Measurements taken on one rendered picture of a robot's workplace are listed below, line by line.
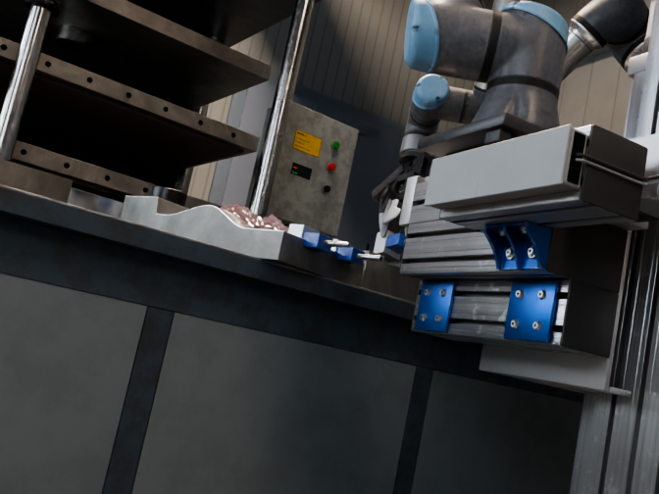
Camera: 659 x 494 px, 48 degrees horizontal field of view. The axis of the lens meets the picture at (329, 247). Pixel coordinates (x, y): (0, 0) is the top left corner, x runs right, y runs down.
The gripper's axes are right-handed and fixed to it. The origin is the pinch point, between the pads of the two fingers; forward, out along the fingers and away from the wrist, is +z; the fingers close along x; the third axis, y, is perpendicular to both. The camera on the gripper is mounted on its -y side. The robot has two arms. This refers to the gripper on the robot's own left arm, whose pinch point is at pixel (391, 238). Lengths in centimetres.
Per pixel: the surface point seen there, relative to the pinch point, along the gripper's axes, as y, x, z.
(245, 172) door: -226, 63, -106
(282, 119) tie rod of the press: -64, -3, -51
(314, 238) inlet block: 12.8, -27.4, 14.1
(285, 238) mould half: 12.0, -32.8, 16.3
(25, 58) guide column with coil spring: -69, -76, -30
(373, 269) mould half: 1.6, -4.3, 9.5
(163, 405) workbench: -2, -40, 49
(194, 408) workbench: -2, -34, 48
